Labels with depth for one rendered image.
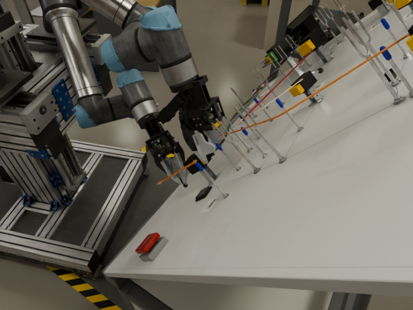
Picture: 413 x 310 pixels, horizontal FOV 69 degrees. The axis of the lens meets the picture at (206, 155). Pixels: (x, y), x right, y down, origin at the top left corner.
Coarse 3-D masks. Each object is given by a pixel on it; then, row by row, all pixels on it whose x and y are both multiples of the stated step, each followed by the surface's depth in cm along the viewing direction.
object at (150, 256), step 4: (160, 240) 67; (164, 240) 67; (156, 244) 67; (160, 244) 67; (164, 244) 67; (152, 248) 66; (156, 248) 66; (160, 248) 66; (148, 252) 66; (152, 252) 65; (156, 252) 66; (140, 256) 68; (144, 256) 66; (148, 256) 64; (152, 256) 65; (156, 256) 65; (144, 260) 68; (148, 260) 66; (152, 260) 65
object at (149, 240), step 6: (150, 234) 70; (156, 234) 67; (144, 240) 69; (150, 240) 66; (156, 240) 67; (138, 246) 69; (144, 246) 65; (150, 246) 66; (138, 252) 67; (144, 252) 65
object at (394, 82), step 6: (354, 12) 47; (342, 18) 48; (348, 24) 48; (360, 24) 47; (366, 30) 47; (354, 36) 49; (360, 42) 49; (366, 42) 48; (372, 48) 48; (378, 60) 49; (384, 66) 49; (390, 78) 50; (396, 84) 49
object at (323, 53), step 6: (318, 30) 95; (324, 30) 100; (330, 30) 101; (306, 36) 98; (312, 36) 94; (318, 36) 95; (324, 36) 96; (300, 42) 97; (312, 42) 94; (318, 42) 94; (318, 48) 96; (306, 54) 98; (318, 54) 98; (324, 54) 97; (324, 60) 99; (330, 60) 97
